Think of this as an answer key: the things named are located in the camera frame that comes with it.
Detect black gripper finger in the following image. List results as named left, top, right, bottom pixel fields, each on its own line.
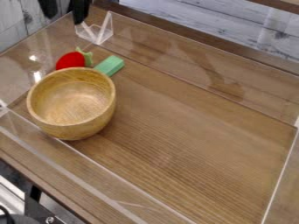
left=38, top=0, right=59, bottom=19
left=72, top=0, right=92, bottom=25

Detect red plush fruit green leaves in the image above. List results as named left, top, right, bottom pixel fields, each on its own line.
left=55, top=47, right=94, bottom=70

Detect green rectangular block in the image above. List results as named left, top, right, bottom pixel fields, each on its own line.
left=95, top=55, right=126, bottom=77

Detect wooden bowl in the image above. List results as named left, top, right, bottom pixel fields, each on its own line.
left=26, top=67, right=118, bottom=141

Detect clear acrylic tray walls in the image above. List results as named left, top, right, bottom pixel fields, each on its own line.
left=0, top=13, right=299, bottom=224

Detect clear acrylic corner bracket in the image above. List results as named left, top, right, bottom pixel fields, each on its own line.
left=75, top=12, right=114, bottom=46

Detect black table leg bracket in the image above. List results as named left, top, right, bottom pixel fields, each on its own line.
left=24, top=185, right=66, bottom=224

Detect black cable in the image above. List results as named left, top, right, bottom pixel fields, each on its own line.
left=0, top=205, right=16, bottom=224

